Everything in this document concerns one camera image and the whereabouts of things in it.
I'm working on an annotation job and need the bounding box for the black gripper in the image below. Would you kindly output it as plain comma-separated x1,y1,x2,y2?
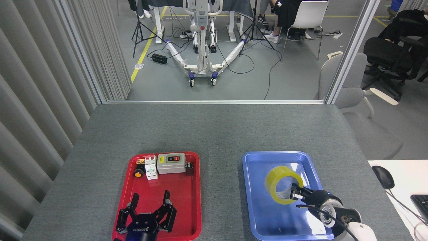
290,183,342,212
116,190,177,241

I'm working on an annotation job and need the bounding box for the yellow tape roll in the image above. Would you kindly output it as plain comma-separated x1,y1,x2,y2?
265,166,304,205

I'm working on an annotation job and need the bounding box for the blue plastic tray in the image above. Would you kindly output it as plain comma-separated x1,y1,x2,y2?
242,151,336,241

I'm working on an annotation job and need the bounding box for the red plastic tray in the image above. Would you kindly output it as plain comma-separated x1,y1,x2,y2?
112,151,202,241

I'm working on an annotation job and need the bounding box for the black orange push button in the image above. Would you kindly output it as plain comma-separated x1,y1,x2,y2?
134,159,145,178

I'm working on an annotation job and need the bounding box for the white circuit breaker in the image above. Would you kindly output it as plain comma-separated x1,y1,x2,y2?
144,155,158,180

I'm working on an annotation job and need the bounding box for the black computer mouse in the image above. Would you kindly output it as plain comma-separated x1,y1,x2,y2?
372,166,395,189

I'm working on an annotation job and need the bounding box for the white desk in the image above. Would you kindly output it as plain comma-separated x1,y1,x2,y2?
367,160,428,241

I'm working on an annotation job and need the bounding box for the grey office chair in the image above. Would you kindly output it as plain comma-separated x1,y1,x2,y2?
317,52,404,161

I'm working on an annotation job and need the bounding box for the black keyboard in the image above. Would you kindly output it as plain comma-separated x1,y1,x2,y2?
410,194,428,224

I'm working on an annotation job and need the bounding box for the black office chair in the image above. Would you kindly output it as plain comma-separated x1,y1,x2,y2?
362,9,428,101

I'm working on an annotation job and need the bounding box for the black tripod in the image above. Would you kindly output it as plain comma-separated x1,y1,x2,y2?
238,0,276,57
131,0,167,58

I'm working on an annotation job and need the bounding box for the white table leg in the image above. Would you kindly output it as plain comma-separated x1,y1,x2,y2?
154,6,165,44
227,10,246,43

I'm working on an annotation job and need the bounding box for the white chair with metal legs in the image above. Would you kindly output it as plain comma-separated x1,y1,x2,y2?
280,1,329,63

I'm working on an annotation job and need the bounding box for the seated person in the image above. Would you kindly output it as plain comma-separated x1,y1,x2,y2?
257,0,303,44

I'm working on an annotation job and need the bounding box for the white wheeled stand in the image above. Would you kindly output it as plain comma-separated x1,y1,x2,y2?
165,0,246,88

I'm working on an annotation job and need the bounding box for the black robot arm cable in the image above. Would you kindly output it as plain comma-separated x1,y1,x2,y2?
296,204,360,241

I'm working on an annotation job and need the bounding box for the grey push button switch box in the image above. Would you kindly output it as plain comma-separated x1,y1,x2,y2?
157,153,187,174

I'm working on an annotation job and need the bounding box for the black mouse cable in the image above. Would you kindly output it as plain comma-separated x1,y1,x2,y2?
387,187,428,225

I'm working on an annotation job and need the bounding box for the silver frame rail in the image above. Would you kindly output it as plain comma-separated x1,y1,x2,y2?
106,99,327,104

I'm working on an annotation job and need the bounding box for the black floor cable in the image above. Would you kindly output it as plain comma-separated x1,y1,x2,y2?
263,47,283,100

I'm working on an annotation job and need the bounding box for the silver frame post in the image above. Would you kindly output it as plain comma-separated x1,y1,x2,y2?
55,0,108,104
325,0,382,104

